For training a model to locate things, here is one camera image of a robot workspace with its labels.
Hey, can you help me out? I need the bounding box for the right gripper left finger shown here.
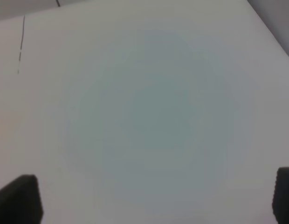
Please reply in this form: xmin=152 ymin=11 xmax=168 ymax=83
xmin=0 ymin=175 xmax=43 ymax=224

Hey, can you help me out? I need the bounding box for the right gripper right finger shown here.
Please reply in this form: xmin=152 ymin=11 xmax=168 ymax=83
xmin=272 ymin=167 xmax=289 ymax=224

